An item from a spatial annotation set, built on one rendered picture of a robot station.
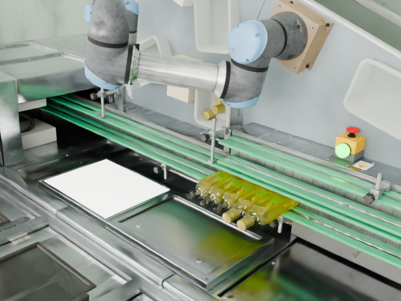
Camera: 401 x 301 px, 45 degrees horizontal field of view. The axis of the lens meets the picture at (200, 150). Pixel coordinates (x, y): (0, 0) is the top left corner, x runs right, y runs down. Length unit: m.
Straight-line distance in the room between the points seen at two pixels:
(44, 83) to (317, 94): 1.17
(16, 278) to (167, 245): 0.46
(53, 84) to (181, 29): 0.63
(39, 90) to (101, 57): 0.85
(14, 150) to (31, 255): 0.69
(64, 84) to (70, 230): 0.79
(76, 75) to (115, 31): 0.94
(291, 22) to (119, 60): 0.53
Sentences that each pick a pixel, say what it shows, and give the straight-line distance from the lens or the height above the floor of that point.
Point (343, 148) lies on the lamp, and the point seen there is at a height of 0.85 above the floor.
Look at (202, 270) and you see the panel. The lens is 1.50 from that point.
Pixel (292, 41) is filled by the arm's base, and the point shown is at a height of 0.90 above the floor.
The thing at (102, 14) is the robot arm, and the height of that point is 1.35.
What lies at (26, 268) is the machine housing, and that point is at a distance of 1.64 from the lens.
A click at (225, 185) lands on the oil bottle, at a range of 1.65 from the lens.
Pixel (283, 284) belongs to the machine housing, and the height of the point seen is 1.12.
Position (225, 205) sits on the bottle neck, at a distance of 1.57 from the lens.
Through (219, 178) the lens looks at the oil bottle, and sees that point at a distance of 1.69.
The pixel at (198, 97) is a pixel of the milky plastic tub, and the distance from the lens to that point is 1.91.
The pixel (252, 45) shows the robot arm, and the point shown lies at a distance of 1.42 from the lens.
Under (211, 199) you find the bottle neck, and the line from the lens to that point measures 1.60.
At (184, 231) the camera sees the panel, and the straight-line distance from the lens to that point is 1.67.
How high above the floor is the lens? 2.19
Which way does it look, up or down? 44 degrees down
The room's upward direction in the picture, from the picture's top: 111 degrees counter-clockwise
